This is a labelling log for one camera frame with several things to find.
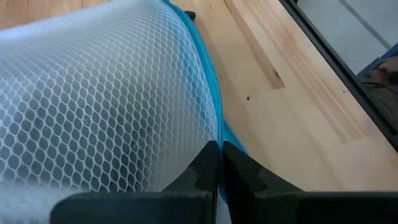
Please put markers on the black metal table frame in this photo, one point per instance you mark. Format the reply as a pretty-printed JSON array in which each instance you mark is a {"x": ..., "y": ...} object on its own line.
[{"x": 342, "y": 71}]

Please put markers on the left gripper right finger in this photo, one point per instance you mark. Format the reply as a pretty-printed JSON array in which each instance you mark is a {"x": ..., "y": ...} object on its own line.
[{"x": 311, "y": 208}]

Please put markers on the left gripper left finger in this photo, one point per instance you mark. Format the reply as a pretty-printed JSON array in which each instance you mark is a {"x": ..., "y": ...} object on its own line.
[{"x": 140, "y": 208}]

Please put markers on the person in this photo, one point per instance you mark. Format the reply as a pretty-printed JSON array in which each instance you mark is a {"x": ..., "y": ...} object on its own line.
[{"x": 382, "y": 93}]

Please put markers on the white mesh blue-zip pouch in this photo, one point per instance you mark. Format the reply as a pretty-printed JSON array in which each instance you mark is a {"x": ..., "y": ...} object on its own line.
[{"x": 93, "y": 93}]

